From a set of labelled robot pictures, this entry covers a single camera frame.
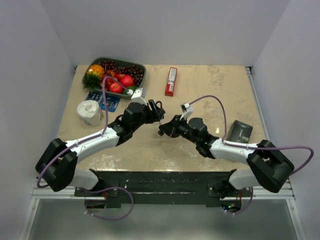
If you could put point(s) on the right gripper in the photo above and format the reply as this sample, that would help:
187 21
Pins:
171 128

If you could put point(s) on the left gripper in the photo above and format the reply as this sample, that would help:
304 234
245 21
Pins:
153 114

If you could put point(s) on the black padlock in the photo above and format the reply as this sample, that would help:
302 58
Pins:
157 111

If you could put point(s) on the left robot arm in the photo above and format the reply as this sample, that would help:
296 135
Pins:
57 165

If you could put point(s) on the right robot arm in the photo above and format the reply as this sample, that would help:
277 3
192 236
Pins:
268 167

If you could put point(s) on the green fruit tray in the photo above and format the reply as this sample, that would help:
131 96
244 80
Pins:
108 80

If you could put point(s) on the green avocado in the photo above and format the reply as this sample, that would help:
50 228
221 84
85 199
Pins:
130 90

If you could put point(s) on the blue card package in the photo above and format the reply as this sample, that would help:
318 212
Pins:
111 101

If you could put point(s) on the red apple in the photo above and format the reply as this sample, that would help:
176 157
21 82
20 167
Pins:
127 81
116 88

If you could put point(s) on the dark grape bunch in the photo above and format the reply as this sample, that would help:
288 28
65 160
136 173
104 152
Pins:
117 68

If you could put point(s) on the red toothpaste box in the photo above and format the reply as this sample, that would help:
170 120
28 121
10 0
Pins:
171 80

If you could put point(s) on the white tissue roll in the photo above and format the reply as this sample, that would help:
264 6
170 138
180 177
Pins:
90 112

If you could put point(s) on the green black box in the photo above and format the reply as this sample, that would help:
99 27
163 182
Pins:
240 132

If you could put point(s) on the orange pineapple toy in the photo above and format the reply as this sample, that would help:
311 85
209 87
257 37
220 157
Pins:
93 77

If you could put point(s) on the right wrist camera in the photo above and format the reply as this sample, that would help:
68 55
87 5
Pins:
187 111

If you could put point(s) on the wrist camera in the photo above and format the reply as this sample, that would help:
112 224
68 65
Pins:
187 111
138 96

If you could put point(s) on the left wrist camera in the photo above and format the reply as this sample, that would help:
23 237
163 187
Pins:
138 96

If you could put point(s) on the black base frame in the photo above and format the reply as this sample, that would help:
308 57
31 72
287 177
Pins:
163 188

